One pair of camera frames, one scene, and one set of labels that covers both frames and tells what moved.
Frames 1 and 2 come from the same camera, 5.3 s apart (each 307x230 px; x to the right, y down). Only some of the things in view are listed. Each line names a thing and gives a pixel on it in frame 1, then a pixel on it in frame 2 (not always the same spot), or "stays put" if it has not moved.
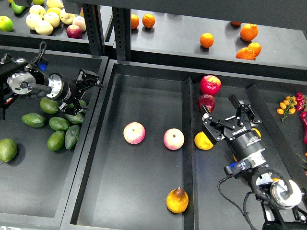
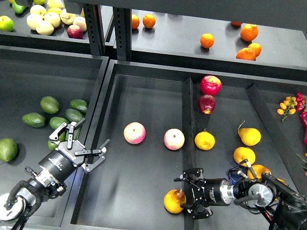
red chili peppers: (301, 105) stays put
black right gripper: (243, 142) -> (208, 192)
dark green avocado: (71, 136) stays put
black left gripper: (70, 91) -> (70, 154)
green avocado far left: (34, 120) stays put
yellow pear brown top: (177, 200) stays put
